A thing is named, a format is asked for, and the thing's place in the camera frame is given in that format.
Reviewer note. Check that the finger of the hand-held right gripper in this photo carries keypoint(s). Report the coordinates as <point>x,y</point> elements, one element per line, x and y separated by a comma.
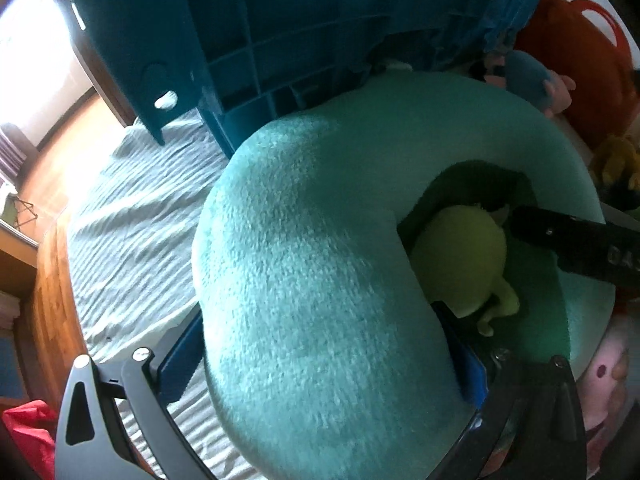
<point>590,250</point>

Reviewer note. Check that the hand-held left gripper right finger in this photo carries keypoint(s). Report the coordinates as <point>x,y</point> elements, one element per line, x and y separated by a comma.
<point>472,380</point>

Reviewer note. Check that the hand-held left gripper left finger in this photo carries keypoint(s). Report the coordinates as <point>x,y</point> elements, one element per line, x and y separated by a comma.
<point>177,365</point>

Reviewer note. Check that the small yellow-green plush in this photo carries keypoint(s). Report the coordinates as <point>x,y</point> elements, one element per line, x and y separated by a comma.
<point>460,265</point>

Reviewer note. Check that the teal neck pillow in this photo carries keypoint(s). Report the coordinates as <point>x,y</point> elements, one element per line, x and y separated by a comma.
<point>310,285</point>

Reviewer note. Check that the blue plastic crate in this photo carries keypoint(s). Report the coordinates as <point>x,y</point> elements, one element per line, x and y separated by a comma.
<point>300,15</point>

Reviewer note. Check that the pink pig plush teal dress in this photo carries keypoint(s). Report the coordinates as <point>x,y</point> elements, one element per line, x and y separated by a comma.
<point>607,375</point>

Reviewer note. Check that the striped grey tablecloth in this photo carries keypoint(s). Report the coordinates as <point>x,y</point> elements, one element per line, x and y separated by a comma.
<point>140,240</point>

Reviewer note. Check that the red cloth bag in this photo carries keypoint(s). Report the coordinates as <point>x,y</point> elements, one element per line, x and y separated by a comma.
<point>25,435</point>

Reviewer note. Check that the blue pig plush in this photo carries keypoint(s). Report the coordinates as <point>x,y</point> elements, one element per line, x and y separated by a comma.
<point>525,80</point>

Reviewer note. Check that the red toy suitcase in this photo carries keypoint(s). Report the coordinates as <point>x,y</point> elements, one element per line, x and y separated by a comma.
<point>585,60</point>

